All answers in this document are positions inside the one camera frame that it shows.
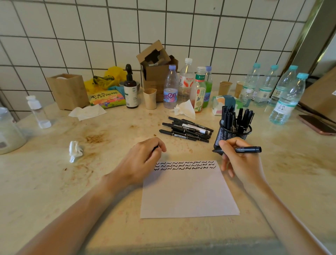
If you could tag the person's right hand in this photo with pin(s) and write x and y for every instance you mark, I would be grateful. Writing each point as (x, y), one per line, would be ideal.
(245, 165)

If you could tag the person's left hand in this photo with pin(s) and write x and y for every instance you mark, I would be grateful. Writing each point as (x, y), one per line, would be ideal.
(135, 164)

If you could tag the person's left thumb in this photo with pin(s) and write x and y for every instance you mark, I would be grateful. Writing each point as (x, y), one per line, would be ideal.
(154, 159)

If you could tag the person's right thumb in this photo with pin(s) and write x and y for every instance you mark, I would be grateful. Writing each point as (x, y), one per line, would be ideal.
(225, 145)

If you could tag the black marker pen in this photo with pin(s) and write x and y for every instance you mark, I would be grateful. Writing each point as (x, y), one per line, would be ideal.
(252, 149)

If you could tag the person's left forearm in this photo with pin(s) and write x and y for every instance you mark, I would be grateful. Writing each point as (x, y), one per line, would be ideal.
(70, 218)

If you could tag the person's right forearm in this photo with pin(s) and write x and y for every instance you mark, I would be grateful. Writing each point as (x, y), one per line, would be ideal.
(283, 220)

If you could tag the black mesh pen holder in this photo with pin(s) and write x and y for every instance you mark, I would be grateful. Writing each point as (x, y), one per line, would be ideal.
(228, 134)

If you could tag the bunch of upright black markers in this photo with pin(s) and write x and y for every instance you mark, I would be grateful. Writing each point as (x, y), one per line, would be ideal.
(235, 117)

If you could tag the pile of black markers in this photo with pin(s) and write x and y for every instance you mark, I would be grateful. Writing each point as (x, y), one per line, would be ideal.
(187, 130)

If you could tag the tissue pack with teal print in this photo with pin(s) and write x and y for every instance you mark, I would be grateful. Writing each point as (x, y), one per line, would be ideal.
(219, 105)

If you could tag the white paper sheet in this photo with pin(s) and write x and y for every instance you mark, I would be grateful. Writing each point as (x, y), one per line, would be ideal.
(186, 191)

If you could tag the small clear bottle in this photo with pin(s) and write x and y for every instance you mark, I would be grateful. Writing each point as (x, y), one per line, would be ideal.
(246, 97)

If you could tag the large crumpled white tissue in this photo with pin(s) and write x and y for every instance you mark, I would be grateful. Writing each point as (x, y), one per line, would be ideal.
(187, 109)

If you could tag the green drink bottle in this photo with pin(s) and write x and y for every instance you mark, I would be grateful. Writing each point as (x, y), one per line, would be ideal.
(208, 92)

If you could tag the brown paper cup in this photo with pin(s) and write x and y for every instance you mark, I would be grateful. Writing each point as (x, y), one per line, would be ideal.
(225, 88)
(238, 89)

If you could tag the tea bottle with green label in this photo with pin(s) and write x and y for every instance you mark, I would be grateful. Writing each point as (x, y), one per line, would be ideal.
(198, 93)

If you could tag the beige cup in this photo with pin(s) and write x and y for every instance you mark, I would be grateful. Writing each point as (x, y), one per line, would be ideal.
(150, 99)

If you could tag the water bottle with purple label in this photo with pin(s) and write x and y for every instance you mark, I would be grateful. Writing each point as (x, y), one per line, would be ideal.
(171, 90)

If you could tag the water bottle with teal cap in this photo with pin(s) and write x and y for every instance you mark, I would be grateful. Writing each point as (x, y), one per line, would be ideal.
(251, 78)
(266, 86)
(282, 85)
(287, 101)

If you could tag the dark pump bottle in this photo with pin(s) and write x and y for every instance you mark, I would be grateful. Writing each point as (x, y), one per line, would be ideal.
(130, 90)

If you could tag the clear bottle with red label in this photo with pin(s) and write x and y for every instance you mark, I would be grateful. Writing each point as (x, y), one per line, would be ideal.
(185, 81)

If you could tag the small crumpled white tissue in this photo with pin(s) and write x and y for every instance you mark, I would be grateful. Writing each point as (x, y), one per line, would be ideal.
(75, 151)

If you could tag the flat white tissue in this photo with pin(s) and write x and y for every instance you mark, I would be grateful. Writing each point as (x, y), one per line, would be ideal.
(88, 112)

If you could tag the open cardboard box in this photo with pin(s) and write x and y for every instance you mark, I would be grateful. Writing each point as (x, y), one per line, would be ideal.
(156, 76)

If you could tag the yellow plastic bag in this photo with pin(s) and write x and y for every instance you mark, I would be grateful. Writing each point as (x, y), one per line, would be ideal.
(112, 75)

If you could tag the pink smartphone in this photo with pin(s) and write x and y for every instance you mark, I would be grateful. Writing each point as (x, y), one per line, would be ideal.
(317, 124)

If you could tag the wooden box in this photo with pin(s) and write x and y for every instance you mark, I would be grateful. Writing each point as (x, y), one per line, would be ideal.
(69, 92)

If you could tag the closed cardboard box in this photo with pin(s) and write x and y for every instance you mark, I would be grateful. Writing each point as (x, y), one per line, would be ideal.
(321, 94)

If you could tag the clear bottle with white cap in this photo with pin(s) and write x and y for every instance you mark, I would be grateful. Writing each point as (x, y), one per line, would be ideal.
(38, 111)

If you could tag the white plastic jar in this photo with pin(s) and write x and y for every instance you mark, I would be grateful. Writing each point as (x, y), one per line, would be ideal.
(9, 134)

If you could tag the metal door frame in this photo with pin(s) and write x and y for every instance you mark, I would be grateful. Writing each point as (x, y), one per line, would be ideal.
(307, 36)

